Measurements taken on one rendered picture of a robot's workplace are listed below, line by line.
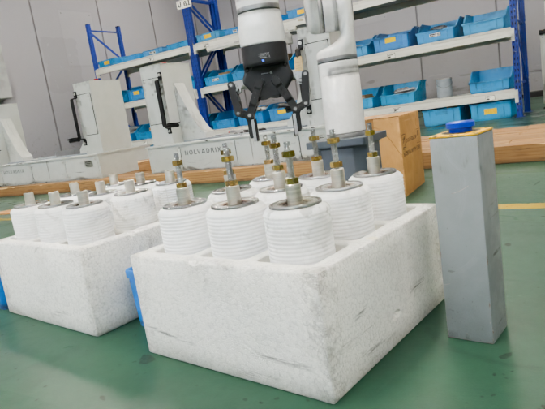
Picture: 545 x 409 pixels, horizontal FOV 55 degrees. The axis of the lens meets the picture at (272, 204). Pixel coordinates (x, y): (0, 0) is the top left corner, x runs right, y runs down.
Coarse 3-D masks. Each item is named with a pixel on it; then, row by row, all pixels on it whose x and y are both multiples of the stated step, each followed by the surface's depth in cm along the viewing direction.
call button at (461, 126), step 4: (460, 120) 77; (464, 120) 76; (468, 120) 75; (472, 120) 75; (448, 124) 76; (452, 124) 75; (456, 124) 75; (460, 124) 75; (464, 124) 74; (468, 124) 75; (472, 124) 75; (448, 128) 76; (452, 128) 75; (456, 128) 75; (460, 128) 75; (464, 128) 75; (468, 128) 75; (452, 132) 76; (456, 132) 76
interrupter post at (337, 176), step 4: (340, 168) 83; (332, 172) 82; (336, 172) 82; (340, 172) 82; (344, 172) 82; (332, 176) 82; (336, 176) 82; (340, 176) 82; (344, 176) 82; (332, 180) 82; (336, 180) 82; (340, 180) 82; (344, 180) 82; (332, 184) 83; (336, 184) 82; (340, 184) 82; (344, 184) 82
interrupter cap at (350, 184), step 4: (348, 180) 86; (352, 180) 85; (356, 180) 85; (324, 184) 86; (328, 184) 85; (348, 184) 84; (352, 184) 83; (356, 184) 82; (360, 184) 81; (316, 188) 83; (320, 188) 83; (324, 188) 82; (328, 188) 81; (332, 188) 81; (336, 188) 80; (340, 188) 79; (344, 188) 79; (348, 188) 79; (352, 188) 80
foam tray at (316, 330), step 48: (336, 240) 79; (384, 240) 79; (432, 240) 92; (144, 288) 89; (192, 288) 81; (240, 288) 74; (288, 288) 68; (336, 288) 68; (384, 288) 79; (432, 288) 92; (192, 336) 84; (240, 336) 76; (288, 336) 70; (336, 336) 68; (384, 336) 79; (288, 384) 72; (336, 384) 68
